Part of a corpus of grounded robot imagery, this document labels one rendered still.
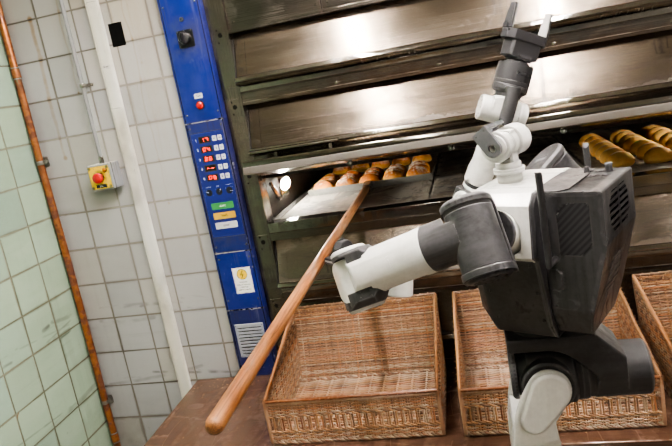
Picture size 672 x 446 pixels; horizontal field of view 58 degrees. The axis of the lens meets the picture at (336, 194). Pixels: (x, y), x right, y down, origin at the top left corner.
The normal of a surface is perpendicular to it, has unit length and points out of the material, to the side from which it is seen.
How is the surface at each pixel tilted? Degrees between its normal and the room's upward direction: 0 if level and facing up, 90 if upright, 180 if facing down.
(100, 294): 90
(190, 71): 90
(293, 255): 70
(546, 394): 90
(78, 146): 90
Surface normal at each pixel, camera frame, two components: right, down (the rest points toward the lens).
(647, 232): -0.29, -0.14
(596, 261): -0.62, 0.25
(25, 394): 0.96, -0.14
